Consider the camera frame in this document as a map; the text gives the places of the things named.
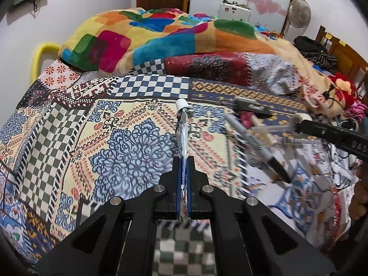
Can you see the colourful block fleece blanket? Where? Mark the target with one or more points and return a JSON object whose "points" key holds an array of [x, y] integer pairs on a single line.
{"points": [[149, 34]]}

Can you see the yellow plastic frame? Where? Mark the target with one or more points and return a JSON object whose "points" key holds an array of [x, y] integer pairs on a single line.
{"points": [[40, 51]]}

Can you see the pale plastic stick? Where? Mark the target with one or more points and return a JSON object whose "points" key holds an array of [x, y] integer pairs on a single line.
{"points": [[266, 138]]}

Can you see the white hard case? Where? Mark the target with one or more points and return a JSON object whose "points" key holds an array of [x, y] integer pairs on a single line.
{"points": [[234, 10]]}

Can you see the patchwork print bedsheet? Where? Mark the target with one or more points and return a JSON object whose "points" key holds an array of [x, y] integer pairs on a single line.
{"points": [[86, 120]]}

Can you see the red plush toy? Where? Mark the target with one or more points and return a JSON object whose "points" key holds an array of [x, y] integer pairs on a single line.
{"points": [[343, 87]]}

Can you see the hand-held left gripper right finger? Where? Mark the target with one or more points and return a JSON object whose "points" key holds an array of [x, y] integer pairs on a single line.
{"points": [[190, 185]]}

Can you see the grey disposable razor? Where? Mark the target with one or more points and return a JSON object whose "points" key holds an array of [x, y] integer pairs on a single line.
{"points": [[253, 107]]}

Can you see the black striped garment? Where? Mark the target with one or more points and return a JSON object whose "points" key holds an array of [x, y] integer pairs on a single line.
{"points": [[313, 47]]}

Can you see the grey marker pen black cap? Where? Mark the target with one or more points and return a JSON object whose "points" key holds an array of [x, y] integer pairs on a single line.
{"points": [[247, 138]]}

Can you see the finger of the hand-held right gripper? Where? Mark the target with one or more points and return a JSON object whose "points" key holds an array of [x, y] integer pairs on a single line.
{"points": [[330, 133]]}

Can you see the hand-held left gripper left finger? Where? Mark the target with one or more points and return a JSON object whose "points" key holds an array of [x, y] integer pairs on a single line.
{"points": [[178, 185]]}

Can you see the standing electric fan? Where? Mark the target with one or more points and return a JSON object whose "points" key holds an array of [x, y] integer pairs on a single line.
{"points": [[299, 13]]}

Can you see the squeezed toothpaste tube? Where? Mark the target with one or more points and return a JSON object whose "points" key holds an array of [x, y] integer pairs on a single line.
{"points": [[182, 132]]}

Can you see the person's right hand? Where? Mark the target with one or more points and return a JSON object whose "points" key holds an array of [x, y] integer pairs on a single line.
{"points": [[360, 204]]}

